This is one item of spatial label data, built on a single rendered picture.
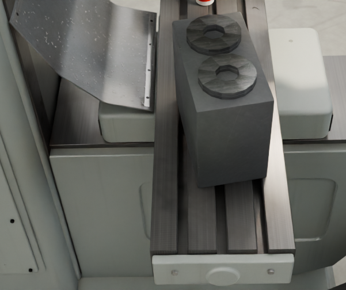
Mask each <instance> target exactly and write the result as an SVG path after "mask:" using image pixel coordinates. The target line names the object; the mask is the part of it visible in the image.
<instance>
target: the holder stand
mask: <svg viewBox="0 0 346 290"><path fill-rule="evenodd" d="M172 31H173V51H174V72H175V83H176V100H177V105H178V109H179V112H180V116H181V121H182V126H183V129H184V133H185V137H186V140H187V145H188V150H189V154H190V157H191V162H192V166H193V171H194V174H195V178H196V183H197V186H198V188H205V187H209V186H216V185H223V184H230V183H234V182H241V181H248V180H255V179H259V178H265V177H267V171H268V160H269V149H270V142H271V131H272V120H273V109H274V103H275V100H274V98H273V95H272V92H271V90H270V87H269V84H268V82H267V79H266V77H265V74H264V71H263V68H262V66H261V63H260V61H259V58H258V56H257V53H256V50H255V48H254V45H253V43H252V39H251V38H250V34H249V32H248V29H247V27H246V24H245V21H244V18H243V16H242V14H241V12H235V13H226V14H208V15H205V16H201V17H198V18H190V19H185V20H177V21H173V22H172Z"/></svg>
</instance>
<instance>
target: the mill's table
mask: <svg viewBox="0 0 346 290"><path fill-rule="evenodd" d="M235 12H241V14H242V16H243V18H244V21H245V24H246V27H247V29H248V32H249V34H250V38H251V39H252V43H253V45H254V48H255V50H256V53H257V56H258V58H259V61H260V63H261V66H262V68H263V71H264V74H265V77H266V79H267V82H268V84H269V87H270V90H271V92H272V95H273V98H274V100H275V103H274V109H273V120H272V131H271V142H270V149H269V160H268V171H267V177H265V178H259V179H255V180H248V181H241V182H234V183H230V184H223V185H216V186H209V187H205V188H198V186H197V183H196V178H195V174H194V171H193V166H192V162H191V157H190V154H189V150H188V145H187V140H186V137H185V133H184V129H183V126H182V121H181V116H180V112H179V109H178V105H177V100H176V83H175V72H174V51H173V31H172V22H173V21H177V20H185V19H190V18H198V17H201V16H205V15H208V14H226V13H235ZM295 252H296V246H295V237H294V228H293V223H292V214H291V205H290V197H289V191H288V182H287V173H286V164H285V159H284V150H283V142H282V133H281V127H280V119H279V110H278V104H277V95H276V87H275V78H274V73H273V64H272V55H271V46H270V40H269V32H268V23H267V14H266V9H265V0H214V2H213V3H212V4H210V5H207V6H202V5H200V4H198V3H197V2H196V0H160V10H159V38H158V66H157V93H156V107H155V135H154V163H153V190H152V205H151V232H150V257H151V266H152V271H153V276H154V282H155V284H157V285H160V284H201V285H217V286H227V285H231V284H276V283H290V282H291V276H292V270H293V266H294V257H295Z"/></svg>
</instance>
